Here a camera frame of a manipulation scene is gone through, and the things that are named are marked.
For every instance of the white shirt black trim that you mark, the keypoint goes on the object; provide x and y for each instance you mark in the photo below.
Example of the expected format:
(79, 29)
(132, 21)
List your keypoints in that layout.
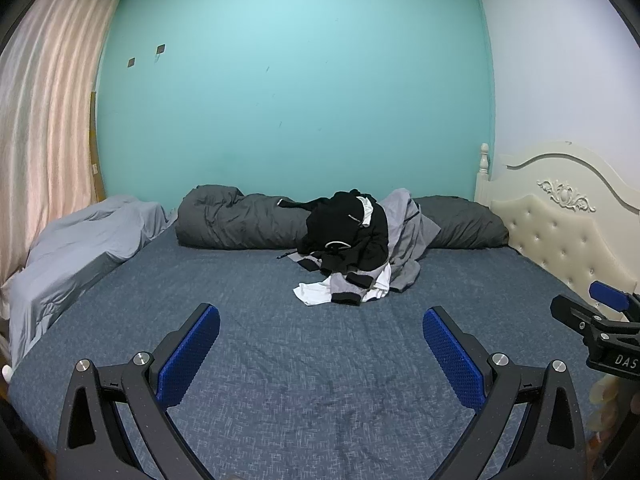
(367, 210)

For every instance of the light grey blanket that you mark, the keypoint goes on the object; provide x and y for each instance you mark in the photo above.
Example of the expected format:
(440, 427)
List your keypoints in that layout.
(85, 245)

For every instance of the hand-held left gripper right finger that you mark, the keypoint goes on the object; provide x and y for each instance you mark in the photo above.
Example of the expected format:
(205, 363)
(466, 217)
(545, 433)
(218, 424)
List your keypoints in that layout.
(452, 360)

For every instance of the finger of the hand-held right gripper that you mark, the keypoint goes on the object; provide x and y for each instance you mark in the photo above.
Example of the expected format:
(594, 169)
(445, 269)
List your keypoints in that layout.
(575, 312)
(612, 297)

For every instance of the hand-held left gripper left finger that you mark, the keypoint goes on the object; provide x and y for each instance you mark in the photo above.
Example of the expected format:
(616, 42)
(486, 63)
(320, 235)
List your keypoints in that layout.
(190, 355)

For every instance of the dark grey duvet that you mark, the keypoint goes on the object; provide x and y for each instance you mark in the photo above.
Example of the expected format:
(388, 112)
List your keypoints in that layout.
(235, 220)

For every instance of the white long-sleeve garment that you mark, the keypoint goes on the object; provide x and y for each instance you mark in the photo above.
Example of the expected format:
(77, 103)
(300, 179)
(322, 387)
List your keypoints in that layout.
(312, 294)

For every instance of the cardboard plank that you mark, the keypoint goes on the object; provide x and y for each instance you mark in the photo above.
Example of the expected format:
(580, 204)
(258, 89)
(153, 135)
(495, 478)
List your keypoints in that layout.
(95, 150)

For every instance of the pink curtain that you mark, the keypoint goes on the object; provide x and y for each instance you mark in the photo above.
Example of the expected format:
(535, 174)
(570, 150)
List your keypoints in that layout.
(45, 125)

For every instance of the cream tufted headboard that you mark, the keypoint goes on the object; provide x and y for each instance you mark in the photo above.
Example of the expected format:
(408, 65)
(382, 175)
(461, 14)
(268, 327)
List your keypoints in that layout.
(555, 230)

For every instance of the grey hoodie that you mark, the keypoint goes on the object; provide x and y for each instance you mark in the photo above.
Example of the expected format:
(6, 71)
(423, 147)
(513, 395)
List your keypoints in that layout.
(407, 240)

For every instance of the cream bedpost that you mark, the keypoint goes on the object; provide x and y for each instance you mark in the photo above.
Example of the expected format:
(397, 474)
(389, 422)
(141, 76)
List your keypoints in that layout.
(483, 175)

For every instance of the blue patterned bed sheet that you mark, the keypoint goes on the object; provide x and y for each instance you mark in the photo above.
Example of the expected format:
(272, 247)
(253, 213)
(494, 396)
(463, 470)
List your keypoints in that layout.
(310, 385)

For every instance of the black t-shirt white trim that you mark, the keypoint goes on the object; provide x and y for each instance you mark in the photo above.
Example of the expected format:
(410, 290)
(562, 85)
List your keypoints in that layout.
(345, 256)

